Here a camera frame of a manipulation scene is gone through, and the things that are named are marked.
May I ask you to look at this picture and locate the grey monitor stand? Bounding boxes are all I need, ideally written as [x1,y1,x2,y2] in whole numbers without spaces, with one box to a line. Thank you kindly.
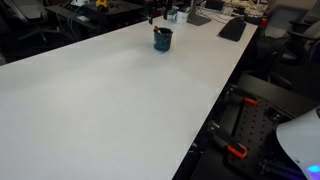
[186,0,212,27]

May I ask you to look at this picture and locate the grey office chair with armrests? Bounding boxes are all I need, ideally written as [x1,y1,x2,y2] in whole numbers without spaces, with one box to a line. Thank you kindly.
[258,5,320,99]

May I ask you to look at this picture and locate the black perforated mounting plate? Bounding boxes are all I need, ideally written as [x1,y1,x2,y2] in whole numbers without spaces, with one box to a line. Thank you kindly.
[190,73,320,180]

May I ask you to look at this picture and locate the black flat pad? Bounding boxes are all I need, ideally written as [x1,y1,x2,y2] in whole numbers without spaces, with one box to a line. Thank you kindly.
[217,16,248,43]

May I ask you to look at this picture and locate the black clamp with orange handle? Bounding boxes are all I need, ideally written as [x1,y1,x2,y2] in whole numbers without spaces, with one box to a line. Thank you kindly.
[206,120,249,160]
[225,87,260,107]

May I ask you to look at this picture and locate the dark background desk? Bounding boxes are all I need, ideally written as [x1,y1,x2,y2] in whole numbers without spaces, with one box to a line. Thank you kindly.
[45,0,148,34]

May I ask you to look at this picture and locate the dark teal enamel mug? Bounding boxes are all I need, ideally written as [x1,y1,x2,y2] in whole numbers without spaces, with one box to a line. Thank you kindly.
[152,27,174,53]

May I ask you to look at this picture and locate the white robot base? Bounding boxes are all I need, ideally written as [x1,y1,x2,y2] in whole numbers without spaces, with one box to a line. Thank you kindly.
[275,105,320,180]

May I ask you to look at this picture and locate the white ceramic mug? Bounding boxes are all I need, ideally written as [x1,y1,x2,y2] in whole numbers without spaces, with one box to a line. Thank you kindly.
[172,10,190,25]

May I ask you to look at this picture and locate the dark mesh office chair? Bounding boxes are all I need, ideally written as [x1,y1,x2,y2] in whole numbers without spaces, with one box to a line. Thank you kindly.
[2,0,63,43]

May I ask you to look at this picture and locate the yellow tool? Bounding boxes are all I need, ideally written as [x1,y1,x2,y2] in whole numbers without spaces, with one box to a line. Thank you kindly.
[95,0,110,10]

